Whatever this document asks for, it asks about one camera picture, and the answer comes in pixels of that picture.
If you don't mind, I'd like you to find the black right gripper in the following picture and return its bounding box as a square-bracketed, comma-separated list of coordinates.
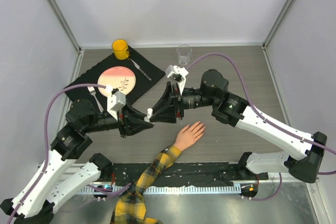
[149, 81, 217, 124]

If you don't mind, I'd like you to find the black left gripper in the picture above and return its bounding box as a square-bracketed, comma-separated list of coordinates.
[83, 98, 153, 137]

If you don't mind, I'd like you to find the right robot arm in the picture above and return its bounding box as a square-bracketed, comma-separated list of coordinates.
[146, 66, 327, 184]

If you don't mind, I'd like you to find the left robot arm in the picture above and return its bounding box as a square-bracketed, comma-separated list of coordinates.
[1, 99, 154, 223]

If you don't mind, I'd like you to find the yellow plaid sleeve forearm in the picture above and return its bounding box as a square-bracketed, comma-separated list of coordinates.
[110, 145, 181, 224]

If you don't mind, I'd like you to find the mannequin hand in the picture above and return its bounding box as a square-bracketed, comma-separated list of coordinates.
[173, 121, 205, 152]

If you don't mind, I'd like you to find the black cloth placemat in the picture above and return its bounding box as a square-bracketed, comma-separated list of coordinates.
[68, 47, 165, 112]

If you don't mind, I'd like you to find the pink round plate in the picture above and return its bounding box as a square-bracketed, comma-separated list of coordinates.
[97, 66, 136, 95]

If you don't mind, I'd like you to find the silver fork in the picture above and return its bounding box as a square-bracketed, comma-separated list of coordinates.
[87, 86, 104, 112]

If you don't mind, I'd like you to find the silver table knife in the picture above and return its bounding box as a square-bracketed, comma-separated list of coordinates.
[129, 58, 152, 81]

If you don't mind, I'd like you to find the clear plastic cup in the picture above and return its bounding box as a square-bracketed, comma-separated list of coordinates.
[176, 45, 192, 66]

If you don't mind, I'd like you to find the yellow mug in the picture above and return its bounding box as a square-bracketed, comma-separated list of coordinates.
[112, 39, 130, 60]

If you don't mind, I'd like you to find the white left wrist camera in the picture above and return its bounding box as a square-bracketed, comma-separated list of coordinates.
[106, 85, 126, 120]

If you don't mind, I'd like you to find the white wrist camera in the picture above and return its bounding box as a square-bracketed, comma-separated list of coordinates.
[106, 85, 126, 120]
[165, 65, 188, 94]

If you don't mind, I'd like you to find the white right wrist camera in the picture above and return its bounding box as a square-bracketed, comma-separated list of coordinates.
[165, 65, 188, 94]

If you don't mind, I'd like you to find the white slotted cable duct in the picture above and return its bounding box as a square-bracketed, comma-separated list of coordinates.
[78, 184, 242, 196]

